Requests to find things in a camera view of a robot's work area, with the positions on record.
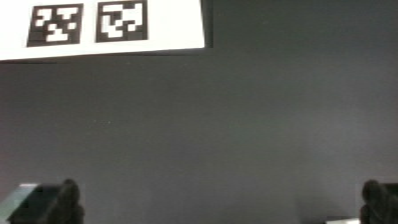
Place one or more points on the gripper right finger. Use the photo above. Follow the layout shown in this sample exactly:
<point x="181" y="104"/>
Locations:
<point x="379" y="210"/>

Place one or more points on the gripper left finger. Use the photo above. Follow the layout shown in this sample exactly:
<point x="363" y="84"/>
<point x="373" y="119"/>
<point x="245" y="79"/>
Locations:
<point x="44" y="204"/>

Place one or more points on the white marker base plate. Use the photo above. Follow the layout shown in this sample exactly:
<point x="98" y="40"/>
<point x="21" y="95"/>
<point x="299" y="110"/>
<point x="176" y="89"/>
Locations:
<point x="53" y="28"/>

